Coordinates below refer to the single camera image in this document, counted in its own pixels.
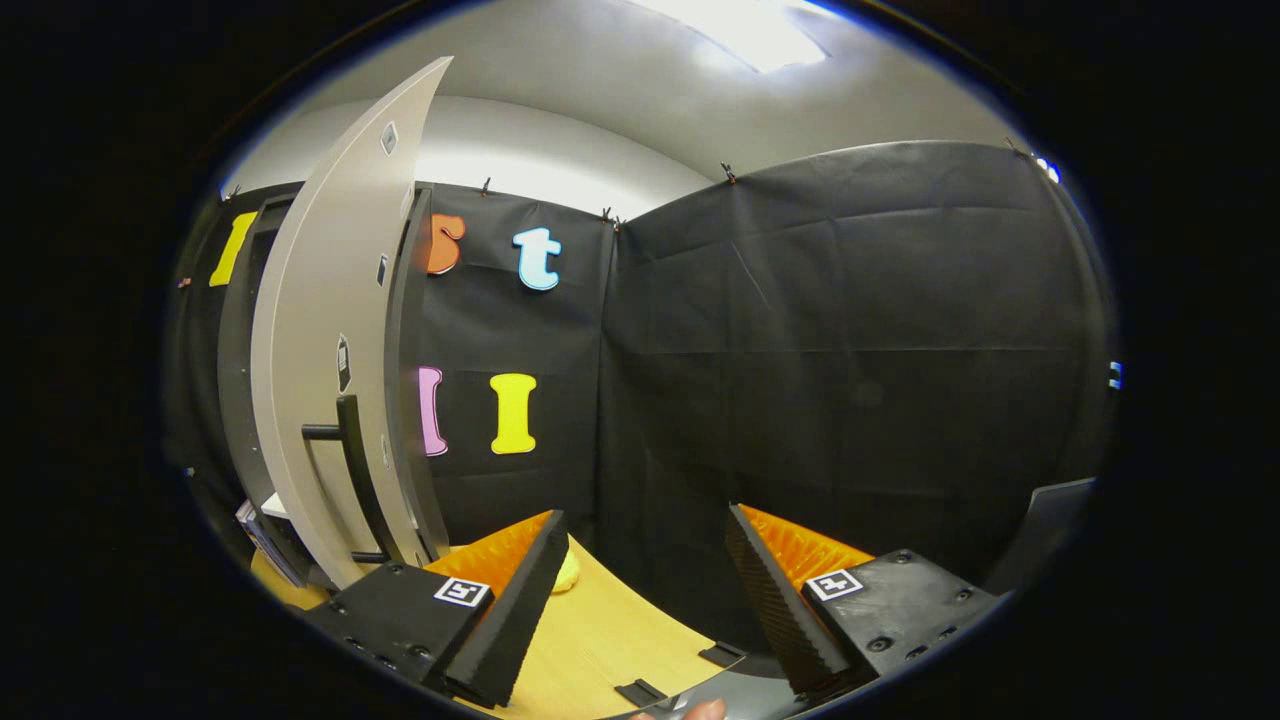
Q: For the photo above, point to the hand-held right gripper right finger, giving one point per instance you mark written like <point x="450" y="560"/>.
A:
<point x="765" y="590"/>

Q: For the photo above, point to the black backdrop cloth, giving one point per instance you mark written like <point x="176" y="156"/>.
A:
<point x="850" y="350"/>

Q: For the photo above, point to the dark grey cabinet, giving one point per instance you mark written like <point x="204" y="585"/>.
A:
<point x="410" y="400"/>

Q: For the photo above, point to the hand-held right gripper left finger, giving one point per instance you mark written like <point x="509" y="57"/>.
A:
<point x="520" y="600"/>

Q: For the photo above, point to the small ceiling light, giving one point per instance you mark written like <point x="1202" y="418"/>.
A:
<point x="1047" y="168"/>

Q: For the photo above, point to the black table bracket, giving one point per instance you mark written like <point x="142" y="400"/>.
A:
<point x="720" y="655"/>
<point x="640" y="692"/>

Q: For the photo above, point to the blue-grey spine book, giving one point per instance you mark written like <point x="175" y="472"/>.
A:
<point x="262" y="545"/>

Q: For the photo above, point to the yellow lumpy toy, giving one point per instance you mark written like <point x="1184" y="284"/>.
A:
<point x="568" y="575"/>

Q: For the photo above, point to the dark grey panel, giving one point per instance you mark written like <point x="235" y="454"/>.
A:
<point x="1045" y="530"/>

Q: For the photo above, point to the white cabinet door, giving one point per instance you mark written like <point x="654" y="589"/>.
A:
<point x="320" y="300"/>

